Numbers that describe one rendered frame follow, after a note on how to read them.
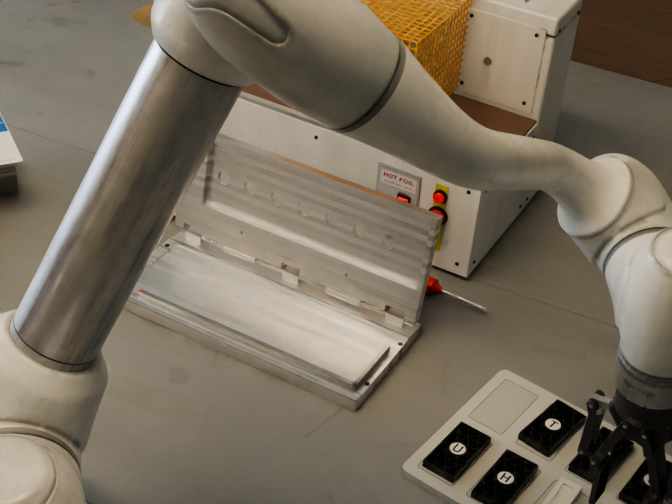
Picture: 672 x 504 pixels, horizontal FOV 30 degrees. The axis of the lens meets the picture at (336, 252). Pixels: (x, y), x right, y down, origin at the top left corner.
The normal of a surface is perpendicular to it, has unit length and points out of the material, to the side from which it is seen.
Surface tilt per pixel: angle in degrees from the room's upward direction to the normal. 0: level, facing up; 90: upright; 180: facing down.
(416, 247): 78
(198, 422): 0
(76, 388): 62
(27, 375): 41
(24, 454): 7
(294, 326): 0
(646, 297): 87
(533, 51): 90
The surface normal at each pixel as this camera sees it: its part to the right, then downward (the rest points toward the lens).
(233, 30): -0.24, 0.62
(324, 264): -0.47, 0.32
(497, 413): 0.07, -0.80
